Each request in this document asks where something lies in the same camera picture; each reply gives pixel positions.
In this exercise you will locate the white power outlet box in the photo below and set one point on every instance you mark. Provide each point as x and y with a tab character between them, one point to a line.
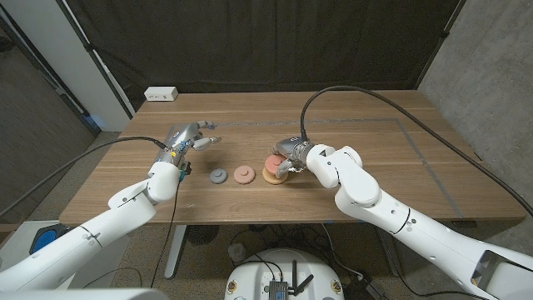
160	93

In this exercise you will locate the coral red hanoi disc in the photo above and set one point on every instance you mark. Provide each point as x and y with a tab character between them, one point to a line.
272	164

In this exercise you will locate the blue foot pad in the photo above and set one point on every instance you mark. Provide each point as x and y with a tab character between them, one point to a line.
45	240

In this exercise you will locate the light grey table leg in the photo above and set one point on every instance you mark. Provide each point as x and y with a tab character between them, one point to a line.
175	250

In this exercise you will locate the grey hanoi disc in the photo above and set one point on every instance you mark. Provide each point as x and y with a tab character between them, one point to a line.
218	176

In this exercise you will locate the black floor power strip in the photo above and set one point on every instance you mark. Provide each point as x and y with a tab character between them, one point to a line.
362	289

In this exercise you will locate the large orange hanoi disc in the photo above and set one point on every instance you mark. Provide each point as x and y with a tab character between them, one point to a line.
270	180

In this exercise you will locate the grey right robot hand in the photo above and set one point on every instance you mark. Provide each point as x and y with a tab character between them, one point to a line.
291	146

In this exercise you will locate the grey floor cylinder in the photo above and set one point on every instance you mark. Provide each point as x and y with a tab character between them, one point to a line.
237	252

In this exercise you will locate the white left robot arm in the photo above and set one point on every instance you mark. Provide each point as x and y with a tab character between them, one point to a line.
83	246

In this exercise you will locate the black backdrop curtain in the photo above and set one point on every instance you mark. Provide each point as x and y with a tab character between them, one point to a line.
266	41

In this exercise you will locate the white pedal board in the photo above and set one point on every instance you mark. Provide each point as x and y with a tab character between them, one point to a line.
112	262

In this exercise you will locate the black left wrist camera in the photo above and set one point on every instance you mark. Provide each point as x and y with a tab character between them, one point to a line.
186	170

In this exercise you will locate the dark table leg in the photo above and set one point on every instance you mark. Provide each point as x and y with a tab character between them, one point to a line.
393	262

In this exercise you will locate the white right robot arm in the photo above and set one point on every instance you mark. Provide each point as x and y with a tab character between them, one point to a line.
358	187

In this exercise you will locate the black antenna radio module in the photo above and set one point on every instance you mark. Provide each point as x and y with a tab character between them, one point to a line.
278	289

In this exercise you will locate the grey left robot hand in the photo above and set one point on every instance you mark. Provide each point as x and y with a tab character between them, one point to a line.
181	135

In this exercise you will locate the white robot torso base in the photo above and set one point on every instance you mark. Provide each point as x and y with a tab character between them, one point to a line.
254	271

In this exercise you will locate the black backdrop stand pole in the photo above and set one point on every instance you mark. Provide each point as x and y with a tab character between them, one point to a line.
90	47
446	33

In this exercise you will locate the dusty pink hanoi disc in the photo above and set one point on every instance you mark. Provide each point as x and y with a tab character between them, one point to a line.
244	175

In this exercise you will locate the black floor fan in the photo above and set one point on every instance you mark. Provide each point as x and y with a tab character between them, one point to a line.
202	234

